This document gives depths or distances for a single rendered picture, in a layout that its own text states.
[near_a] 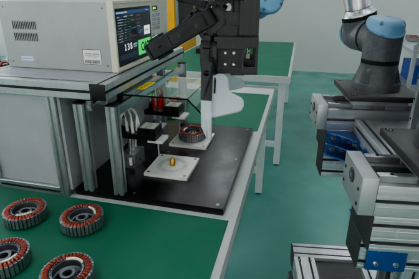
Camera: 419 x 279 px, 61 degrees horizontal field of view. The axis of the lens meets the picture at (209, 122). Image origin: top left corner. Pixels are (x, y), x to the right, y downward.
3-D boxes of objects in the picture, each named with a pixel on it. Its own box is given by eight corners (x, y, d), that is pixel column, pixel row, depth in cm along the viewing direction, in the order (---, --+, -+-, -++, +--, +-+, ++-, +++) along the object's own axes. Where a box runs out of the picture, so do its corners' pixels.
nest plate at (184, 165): (199, 160, 128) (199, 157, 127) (186, 181, 114) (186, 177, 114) (160, 156, 131) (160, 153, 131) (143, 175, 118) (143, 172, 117)
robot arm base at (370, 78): (390, 82, 127) (394, 55, 124) (407, 94, 113) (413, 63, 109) (346, 81, 129) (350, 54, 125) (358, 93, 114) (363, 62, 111)
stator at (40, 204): (5, 212, 102) (2, 201, 100) (48, 203, 106) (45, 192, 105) (2, 235, 92) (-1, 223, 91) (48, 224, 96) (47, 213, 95)
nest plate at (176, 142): (214, 135, 150) (214, 132, 149) (206, 150, 136) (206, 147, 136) (181, 132, 153) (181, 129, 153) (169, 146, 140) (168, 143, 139)
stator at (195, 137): (209, 134, 148) (209, 126, 146) (201, 144, 138) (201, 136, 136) (184, 131, 151) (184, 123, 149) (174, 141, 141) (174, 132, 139)
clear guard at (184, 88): (224, 96, 121) (224, 80, 119) (207, 120, 99) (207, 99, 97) (136, 90, 129) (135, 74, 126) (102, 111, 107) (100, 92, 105)
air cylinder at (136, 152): (144, 159, 129) (144, 146, 127) (136, 169, 122) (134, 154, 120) (132, 157, 130) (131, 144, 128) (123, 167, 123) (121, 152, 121)
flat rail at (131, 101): (183, 71, 155) (183, 64, 154) (115, 118, 99) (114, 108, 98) (181, 71, 156) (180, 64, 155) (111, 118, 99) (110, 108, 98)
